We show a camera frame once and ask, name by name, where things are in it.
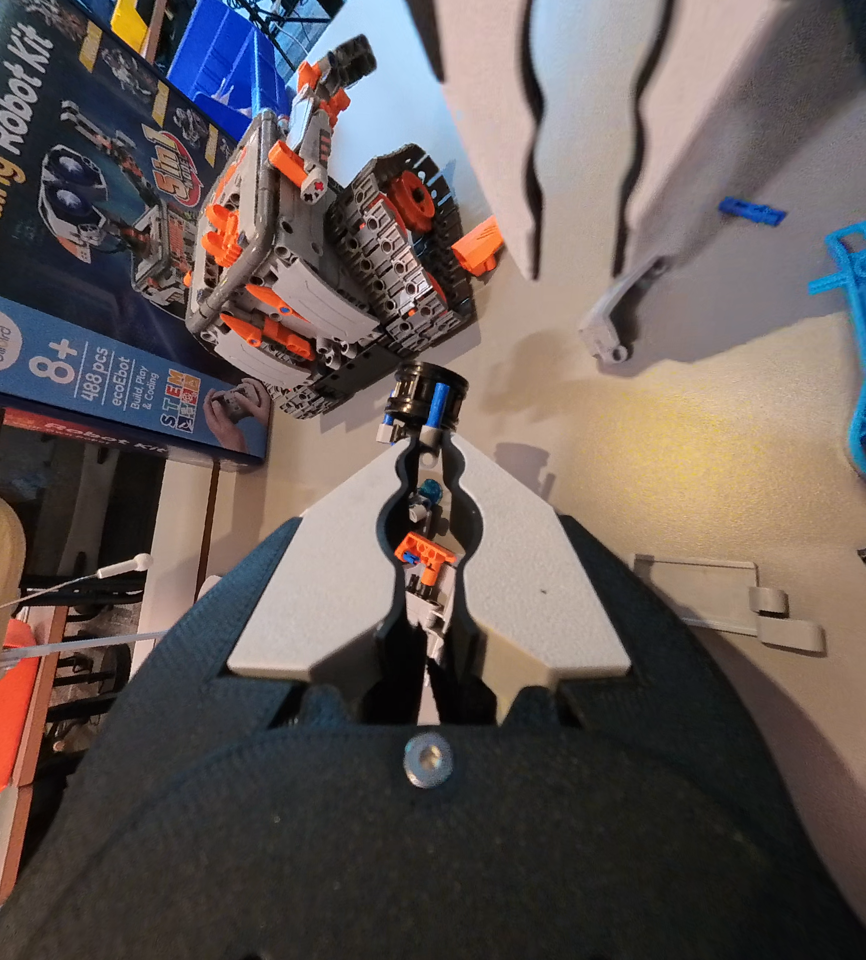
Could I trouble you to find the blue robot kit box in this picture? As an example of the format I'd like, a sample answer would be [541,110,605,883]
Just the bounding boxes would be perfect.
[0,0,278,469]

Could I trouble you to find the yellow plastic bin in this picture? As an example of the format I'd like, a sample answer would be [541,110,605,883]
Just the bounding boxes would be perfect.
[109,0,165,49]

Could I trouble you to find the blue plastic storage bin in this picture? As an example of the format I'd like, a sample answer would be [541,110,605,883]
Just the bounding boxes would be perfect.
[168,0,296,118]

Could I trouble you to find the grey curved panel piece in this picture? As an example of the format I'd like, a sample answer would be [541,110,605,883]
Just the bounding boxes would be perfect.
[631,554,828,657]

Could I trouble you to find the black wheel hub assembly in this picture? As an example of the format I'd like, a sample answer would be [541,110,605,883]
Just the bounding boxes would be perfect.
[376,360,473,450]

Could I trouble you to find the grey orange tracked toy robot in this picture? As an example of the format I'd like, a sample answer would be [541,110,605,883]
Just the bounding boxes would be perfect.
[184,36,482,424]

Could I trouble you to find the light grey connector piece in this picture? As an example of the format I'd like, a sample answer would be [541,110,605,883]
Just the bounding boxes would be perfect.
[579,252,675,370]

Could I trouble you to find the orange object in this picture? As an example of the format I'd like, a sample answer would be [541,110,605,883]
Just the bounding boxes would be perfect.
[0,612,47,814]

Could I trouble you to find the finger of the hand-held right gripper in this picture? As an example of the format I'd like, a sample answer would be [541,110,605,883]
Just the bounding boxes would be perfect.
[618,0,797,286]
[433,0,548,283]

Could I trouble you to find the blue plastic pin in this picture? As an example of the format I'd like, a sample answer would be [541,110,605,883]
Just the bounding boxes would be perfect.
[717,194,788,231]

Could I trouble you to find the dark grey orange block assembly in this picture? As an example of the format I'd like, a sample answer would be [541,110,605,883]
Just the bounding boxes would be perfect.
[393,480,459,664]

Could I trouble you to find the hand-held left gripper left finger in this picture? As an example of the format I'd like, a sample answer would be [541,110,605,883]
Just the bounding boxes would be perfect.
[228,443,416,691]

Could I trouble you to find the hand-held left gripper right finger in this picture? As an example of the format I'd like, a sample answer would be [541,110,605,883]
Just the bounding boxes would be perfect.
[445,440,632,691]

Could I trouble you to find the black box with red stripe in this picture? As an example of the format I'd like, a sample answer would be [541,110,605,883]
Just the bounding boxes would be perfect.
[0,402,176,469]

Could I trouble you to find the orange slotted panel piece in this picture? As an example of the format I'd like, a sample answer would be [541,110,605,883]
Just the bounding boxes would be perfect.
[451,216,504,280]

